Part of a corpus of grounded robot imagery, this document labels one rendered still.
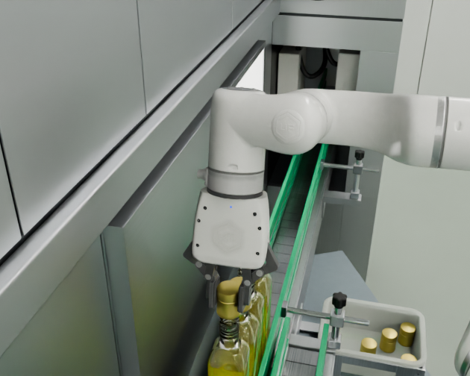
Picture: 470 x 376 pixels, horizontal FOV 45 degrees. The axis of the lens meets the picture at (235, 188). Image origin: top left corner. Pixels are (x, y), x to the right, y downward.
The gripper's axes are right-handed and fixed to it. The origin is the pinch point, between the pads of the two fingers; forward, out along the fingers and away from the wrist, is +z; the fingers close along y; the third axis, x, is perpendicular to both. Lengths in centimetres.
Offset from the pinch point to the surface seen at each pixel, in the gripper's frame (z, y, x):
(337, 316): 15.3, 15.4, 28.6
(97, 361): 7.8, -15.2, -10.0
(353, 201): 10, 16, 92
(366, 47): -34, 15, 104
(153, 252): -3.8, -12.0, 1.7
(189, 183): -10.4, -11.7, 17.6
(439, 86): -6, 72, 395
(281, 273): 18, 1, 52
